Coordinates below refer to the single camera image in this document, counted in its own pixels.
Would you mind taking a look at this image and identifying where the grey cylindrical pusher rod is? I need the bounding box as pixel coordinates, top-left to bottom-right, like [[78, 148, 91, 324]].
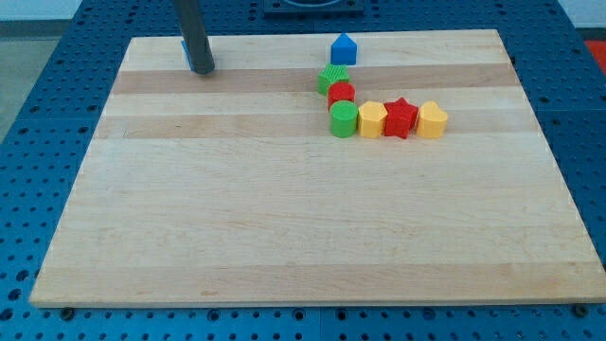
[[173, 0, 215, 75]]

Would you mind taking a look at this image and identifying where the blue triangular prism block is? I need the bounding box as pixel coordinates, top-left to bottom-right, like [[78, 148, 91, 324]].
[[330, 33, 358, 65]]

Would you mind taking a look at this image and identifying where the green star block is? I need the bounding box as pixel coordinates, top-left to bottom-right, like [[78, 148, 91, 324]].
[[317, 63, 350, 96]]

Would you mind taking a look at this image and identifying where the red cylinder block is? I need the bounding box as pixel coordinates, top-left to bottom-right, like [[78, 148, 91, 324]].
[[327, 81, 356, 110]]

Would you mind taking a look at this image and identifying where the green cylinder block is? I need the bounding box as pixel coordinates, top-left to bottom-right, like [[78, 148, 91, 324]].
[[330, 100, 358, 138]]

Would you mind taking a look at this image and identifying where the red star block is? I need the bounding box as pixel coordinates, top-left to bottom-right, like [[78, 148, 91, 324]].
[[383, 98, 419, 139]]

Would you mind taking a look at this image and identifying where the yellow heart block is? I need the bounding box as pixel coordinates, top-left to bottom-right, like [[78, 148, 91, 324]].
[[417, 101, 449, 138]]

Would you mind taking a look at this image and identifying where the yellow pentagon block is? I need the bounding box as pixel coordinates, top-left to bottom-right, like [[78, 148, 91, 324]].
[[358, 101, 387, 138]]

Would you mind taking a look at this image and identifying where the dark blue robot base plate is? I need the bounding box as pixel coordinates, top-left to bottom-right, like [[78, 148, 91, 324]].
[[259, 0, 365, 19]]

